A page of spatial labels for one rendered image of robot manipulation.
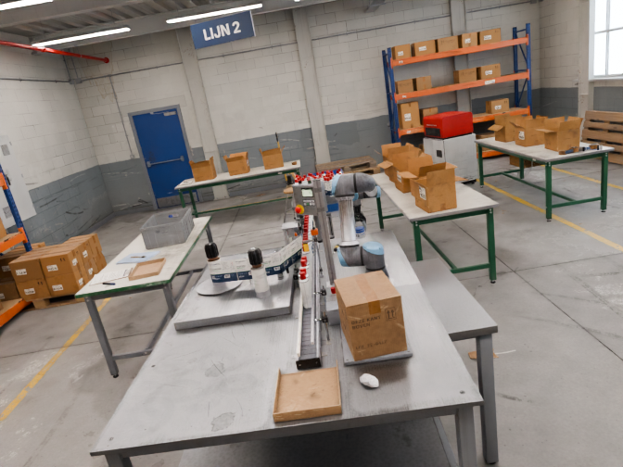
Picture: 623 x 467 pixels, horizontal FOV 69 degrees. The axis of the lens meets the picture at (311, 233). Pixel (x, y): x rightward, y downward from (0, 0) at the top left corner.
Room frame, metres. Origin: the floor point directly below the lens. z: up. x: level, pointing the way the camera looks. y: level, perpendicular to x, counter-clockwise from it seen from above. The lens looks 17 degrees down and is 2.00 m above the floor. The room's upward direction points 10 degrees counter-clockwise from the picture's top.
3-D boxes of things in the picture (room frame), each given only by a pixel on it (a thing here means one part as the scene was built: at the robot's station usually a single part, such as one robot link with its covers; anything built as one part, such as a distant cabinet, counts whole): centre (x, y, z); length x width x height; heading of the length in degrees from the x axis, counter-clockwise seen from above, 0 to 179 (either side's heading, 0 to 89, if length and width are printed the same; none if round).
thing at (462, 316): (2.29, -0.33, 0.81); 0.90 x 0.90 x 0.04; 89
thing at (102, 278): (3.56, 1.70, 0.81); 0.38 x 0.36 x 0.02; 179
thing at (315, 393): (1.59, 0.12, 0.85); 0.30 x 0.26 x 0.04; 177
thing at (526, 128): (6.22, -3.17, 0.97); 0.42 x 0.39 x 0.37; 87
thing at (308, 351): (2.58, 0.06, 0.86); 1.65 x 0.08 x 0.04; 177
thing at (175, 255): (4.25, 1.50, 0.40); 1.90 x 0.75 x 0.80; 179
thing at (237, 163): (8.19, 1.08, 0.96); 0.43 x 0.42 x 0.37; 86
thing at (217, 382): (2.46, 0.17, 0.82); 2.10 x 1.50 x 0.02; 177
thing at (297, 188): (2.68, -0.03, 1.38); 0.17 x 0.10 x 0.19; 52
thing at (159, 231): (4.51, 1.42, 0.91); 0.60 x 0.40 x 0.22; 3
